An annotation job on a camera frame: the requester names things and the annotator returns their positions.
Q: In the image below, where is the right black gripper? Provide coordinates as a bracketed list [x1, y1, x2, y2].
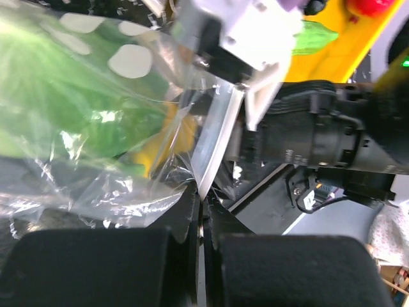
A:
[239, 81, 408, 207]

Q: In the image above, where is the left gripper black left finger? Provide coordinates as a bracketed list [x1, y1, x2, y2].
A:
[1, 183, 200, 306]

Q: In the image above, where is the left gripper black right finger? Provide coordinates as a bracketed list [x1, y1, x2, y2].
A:
[203, 196, 392, 306]

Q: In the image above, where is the yellow fake lemon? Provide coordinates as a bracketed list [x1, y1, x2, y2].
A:
[131, 102, 197, 178]

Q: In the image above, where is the clear zip bag with lemon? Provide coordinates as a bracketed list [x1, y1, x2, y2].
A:
[1, 1, 240, 227]

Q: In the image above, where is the green fake bok choy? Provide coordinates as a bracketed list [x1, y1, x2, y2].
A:
[1, 11, 169, 161]

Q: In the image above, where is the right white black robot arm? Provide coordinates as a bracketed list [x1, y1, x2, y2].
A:
[239, 26, 408, 212]

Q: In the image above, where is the green fake bitter gourd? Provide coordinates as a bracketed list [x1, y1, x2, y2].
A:
[292, 20, 338, 56]

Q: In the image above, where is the fake peach in tray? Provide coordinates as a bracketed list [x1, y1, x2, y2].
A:
[344, 0, 396, 23]

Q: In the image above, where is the black fake grape bunch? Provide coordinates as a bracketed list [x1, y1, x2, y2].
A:
[303, 0, 328, 16]

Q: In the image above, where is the yellow plastic tray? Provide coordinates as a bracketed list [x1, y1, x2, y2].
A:
[285, 1, 408, 83]

